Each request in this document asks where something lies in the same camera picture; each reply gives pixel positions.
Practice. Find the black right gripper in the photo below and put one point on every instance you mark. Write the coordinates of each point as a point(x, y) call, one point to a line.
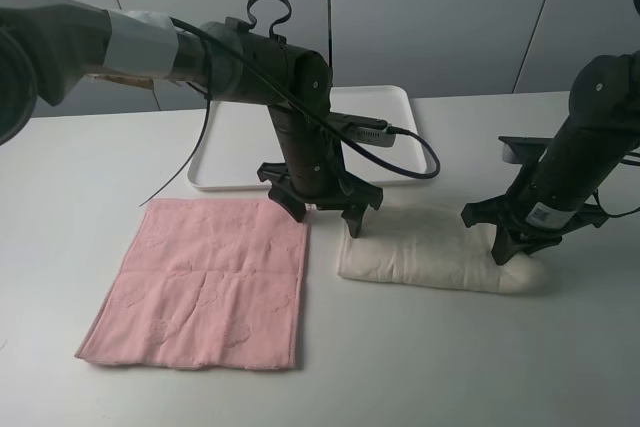
point(521, 228)

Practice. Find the pink terry towel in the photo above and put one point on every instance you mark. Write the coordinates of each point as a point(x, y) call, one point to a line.
point(205, 283)

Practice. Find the white rectangular plastic tray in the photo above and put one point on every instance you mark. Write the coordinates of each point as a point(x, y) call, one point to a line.
point(240, 138)

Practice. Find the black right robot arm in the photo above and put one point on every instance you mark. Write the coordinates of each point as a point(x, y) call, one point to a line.
point(549, 197)

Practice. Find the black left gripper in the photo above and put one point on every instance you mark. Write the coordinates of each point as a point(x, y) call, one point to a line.
point(296, 184)

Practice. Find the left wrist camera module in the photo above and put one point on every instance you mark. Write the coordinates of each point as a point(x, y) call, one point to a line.
point(363, 130)

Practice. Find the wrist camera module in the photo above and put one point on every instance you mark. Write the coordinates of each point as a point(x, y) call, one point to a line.
point(523, 150)
point(363, 130)

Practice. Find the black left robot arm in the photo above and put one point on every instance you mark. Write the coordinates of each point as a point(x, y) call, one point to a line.
point(48, 46)

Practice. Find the white terry towel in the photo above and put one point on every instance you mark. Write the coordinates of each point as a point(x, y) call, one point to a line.
point(431, 247)

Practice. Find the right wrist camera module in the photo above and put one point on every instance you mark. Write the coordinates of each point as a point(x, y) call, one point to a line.
point(523, 150)

